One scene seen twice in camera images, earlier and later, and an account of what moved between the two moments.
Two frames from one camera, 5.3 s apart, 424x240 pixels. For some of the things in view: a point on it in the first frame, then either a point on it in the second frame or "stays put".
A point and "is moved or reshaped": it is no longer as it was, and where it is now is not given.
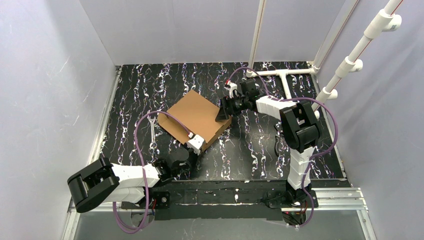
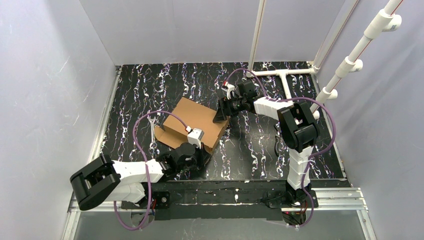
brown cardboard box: x=198 y=115 is moved or reshaped
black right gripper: x=230 y=105 stays put
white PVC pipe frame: x=323 y=54 stays put
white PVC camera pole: x=385 y=20 stays put
